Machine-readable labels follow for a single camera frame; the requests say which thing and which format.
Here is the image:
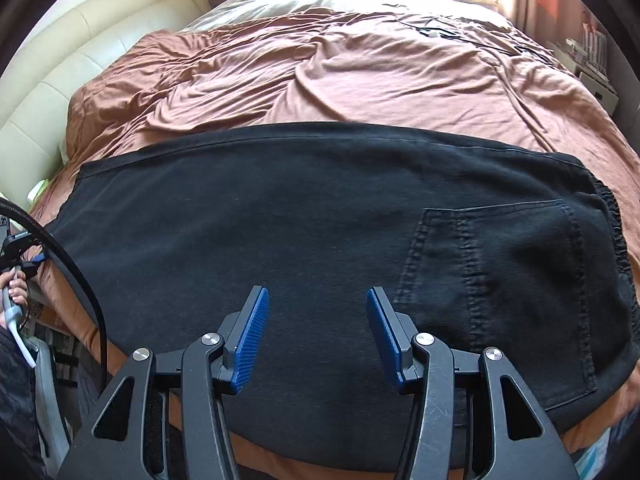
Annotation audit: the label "cartoon print bed sheet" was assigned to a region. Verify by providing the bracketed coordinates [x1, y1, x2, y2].
[582, 440, 626, 480]

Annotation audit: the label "pink striped holder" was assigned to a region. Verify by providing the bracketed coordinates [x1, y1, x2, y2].
[580, 10, 611, 73]

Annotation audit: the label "black braided cable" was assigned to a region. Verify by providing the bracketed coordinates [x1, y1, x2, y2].
[0, 197, 108, 391]

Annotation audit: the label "black pants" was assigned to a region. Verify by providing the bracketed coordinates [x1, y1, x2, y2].
[47, 121, 640, 473]

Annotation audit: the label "cream leather headboard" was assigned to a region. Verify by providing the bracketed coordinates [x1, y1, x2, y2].
[0, 0, 211, 183]

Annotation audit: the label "person's left hand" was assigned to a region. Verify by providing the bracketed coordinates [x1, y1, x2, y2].
[5, 270, 30, 308]

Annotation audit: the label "brown blanket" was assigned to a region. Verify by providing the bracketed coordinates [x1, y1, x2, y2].
[27, 7, 640, 480]

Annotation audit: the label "white nightstand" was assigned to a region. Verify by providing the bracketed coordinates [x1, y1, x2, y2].
[552, 35, 621, 108]

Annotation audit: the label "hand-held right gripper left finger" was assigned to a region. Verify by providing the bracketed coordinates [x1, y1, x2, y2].
[57, 285, 271, 480]

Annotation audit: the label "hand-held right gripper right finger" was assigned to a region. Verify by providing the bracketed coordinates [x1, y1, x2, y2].
[366, 286, 581, 480]

